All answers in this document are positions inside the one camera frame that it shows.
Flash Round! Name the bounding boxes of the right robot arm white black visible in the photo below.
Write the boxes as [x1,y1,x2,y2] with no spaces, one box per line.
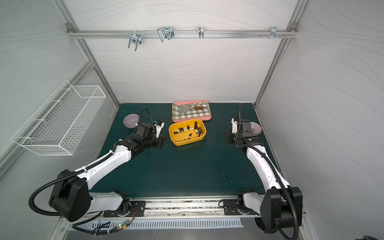
[225,108,303,240]

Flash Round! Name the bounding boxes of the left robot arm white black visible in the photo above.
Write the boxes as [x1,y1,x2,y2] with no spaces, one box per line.
[28,119,167,223]

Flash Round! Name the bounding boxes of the yellow plastic storage box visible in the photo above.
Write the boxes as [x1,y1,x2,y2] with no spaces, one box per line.
[169,119,207,147]

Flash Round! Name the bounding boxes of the pink patterned bowl right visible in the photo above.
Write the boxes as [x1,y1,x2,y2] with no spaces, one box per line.
[251,122,262,136]

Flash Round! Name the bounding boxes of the purple bowl left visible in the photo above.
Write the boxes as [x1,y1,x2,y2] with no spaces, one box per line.
[123,114,139,129]

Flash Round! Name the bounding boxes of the green checkered cloth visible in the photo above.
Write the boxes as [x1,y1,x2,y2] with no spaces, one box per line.
[172,101,211,120]

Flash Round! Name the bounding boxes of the pink tray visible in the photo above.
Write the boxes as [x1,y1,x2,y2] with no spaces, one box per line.
[171,100,212,123]

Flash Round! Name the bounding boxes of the metal u-bolt clamp left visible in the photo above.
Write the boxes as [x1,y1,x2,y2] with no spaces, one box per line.
[128,32,142,51]

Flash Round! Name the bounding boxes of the metal u-bolt clamp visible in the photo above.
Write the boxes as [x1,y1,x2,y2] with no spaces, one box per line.
[128,32,142,51]
[157,27,175,42]

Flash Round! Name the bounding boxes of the metal u-bolt clamp middle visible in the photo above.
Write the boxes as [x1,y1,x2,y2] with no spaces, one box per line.
[157,27,175,42]

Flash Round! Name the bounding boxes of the metal hook clamp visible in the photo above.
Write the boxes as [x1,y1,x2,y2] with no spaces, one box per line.
[198,27,204,39]

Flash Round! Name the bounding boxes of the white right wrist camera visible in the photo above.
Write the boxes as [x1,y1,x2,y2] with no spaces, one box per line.
[231,118,238,134]

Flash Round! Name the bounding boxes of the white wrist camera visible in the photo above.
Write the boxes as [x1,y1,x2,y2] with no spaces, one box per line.
[154,120,165,138]
[231,118,238,134]

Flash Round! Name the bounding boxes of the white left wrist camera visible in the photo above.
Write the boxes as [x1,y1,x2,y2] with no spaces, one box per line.
[154,120,165,138]

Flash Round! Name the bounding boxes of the spatula with wooden handle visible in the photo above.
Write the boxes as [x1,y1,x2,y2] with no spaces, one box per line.
[180,105,208,114]

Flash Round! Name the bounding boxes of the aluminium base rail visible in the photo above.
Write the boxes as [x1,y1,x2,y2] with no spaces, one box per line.
[59,196,302,221]

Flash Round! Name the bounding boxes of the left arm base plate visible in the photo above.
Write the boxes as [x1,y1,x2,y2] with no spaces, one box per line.
[103,201,146,218]

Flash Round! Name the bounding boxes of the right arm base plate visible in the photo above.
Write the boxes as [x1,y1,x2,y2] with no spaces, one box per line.
[218,199,250,216]

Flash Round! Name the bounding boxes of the white wire basket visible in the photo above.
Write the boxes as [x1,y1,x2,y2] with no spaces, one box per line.
[11,80,106,156]

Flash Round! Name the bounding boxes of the metal bracket right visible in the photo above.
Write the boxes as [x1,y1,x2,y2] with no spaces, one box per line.
[260,27,286,39]

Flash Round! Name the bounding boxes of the aluminium crossbar rail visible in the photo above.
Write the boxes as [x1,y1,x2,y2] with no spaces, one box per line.
[67,29,299,40]

